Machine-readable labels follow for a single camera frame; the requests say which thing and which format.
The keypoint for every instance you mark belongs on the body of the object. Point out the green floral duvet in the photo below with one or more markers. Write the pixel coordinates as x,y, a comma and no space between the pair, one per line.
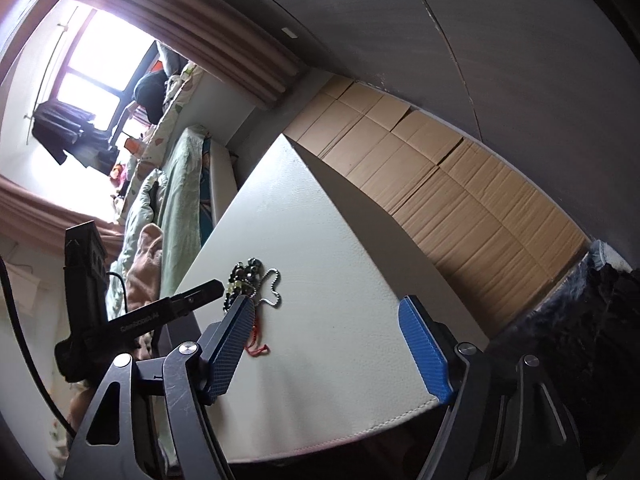
142,211

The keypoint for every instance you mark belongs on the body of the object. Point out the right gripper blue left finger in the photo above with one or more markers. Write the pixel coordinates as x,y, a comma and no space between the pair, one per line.
117,438

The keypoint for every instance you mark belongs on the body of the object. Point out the pink curtain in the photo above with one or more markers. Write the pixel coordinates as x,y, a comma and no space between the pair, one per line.
217,38
29,219

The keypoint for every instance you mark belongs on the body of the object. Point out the floral window seat cushion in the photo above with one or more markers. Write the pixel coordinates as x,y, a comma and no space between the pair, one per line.
179,91

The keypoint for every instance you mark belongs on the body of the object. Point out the black bag on sill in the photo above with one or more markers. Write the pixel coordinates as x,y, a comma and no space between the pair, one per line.
149,93

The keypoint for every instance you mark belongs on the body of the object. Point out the hanging dark clothes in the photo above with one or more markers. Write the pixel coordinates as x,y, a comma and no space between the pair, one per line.
63,129

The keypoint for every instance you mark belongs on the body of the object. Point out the window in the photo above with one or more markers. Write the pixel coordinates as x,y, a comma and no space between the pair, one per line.
106,58

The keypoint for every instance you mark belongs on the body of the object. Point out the right pink curtain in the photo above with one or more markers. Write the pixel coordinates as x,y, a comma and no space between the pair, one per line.
217,38

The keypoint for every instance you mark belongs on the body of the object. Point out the green bed sheet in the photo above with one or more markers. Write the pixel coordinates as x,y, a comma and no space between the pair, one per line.
180,215

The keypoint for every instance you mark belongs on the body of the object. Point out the left pink curtain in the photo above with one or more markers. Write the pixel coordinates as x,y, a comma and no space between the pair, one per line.
29,219

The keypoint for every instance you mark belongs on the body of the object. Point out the white leather table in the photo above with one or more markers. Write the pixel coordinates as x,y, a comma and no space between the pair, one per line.
338,368

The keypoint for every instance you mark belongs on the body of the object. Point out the grey pillow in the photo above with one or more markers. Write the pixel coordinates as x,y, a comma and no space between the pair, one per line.
173,62

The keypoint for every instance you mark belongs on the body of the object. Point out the wall socket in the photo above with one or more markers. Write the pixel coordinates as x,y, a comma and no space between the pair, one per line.
288,32

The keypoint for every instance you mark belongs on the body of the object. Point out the flattened cardboard sheets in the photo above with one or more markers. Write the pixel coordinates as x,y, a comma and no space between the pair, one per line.
501,244

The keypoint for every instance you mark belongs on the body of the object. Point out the pink fleece blanket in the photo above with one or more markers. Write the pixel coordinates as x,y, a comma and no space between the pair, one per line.
143,279

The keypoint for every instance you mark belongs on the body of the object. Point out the orange item on sill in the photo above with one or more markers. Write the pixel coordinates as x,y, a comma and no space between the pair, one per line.
135,146

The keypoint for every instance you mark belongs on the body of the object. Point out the dark clothes pile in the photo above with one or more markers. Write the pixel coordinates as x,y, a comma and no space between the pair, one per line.
586,335

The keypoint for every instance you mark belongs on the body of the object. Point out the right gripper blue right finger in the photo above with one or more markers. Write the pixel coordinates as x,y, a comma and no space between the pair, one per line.
502,421

